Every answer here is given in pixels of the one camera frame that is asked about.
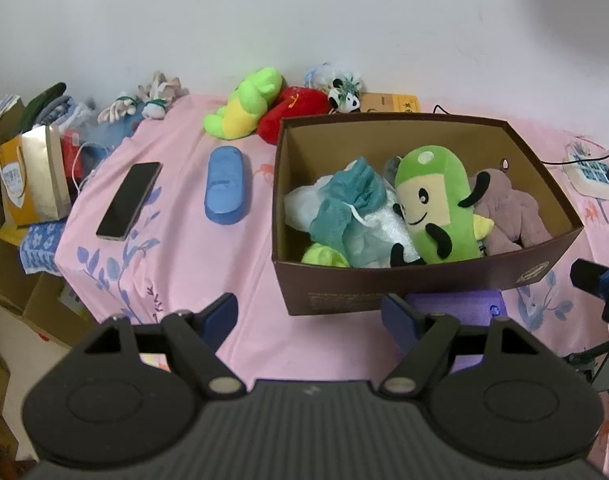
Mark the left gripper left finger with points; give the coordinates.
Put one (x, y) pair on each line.
(217, 321)

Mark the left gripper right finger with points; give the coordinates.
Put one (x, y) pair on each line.
(405, 319)

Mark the pink plush bear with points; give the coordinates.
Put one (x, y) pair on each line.
(512, 217)

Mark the white fluffy towel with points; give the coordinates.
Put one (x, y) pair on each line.
(302, 205)

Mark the lime green cloth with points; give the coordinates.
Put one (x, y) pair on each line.
(321, 255)

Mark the teal mesh bath sponge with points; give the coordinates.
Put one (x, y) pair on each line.
(341, 221)

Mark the green pickle plush toy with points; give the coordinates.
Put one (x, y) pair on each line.
(436, 201)

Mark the yellow cloth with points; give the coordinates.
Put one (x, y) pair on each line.
(482, 226)

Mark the purple tissue pack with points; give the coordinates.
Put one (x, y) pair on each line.
(471, 308)

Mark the white power strip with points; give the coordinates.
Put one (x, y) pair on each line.
(588, 178)

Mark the pink bed sheet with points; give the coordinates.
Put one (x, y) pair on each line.
(175, 258)

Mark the blue glasses case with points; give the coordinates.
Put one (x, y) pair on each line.
(226, 192)

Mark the black smartphone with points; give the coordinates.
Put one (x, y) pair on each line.
(125, 206)

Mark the brown cardboard box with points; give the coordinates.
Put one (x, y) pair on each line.
(318, 146)

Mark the brown cardboard carton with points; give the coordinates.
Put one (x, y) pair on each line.
(43, 301)

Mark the blue floral cloth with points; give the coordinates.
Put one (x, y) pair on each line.
(38, 248)

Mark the green yellow dinosaur plush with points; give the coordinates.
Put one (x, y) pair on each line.
(245, 106)

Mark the yellow cardboard box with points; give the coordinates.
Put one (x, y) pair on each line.
(372, 102)

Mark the red plush toy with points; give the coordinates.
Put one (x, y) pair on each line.
(291, 102)

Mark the panda plush toy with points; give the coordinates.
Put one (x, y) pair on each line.
(345, 95)

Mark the beige rope toy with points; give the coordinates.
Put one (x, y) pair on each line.
(155, 98)

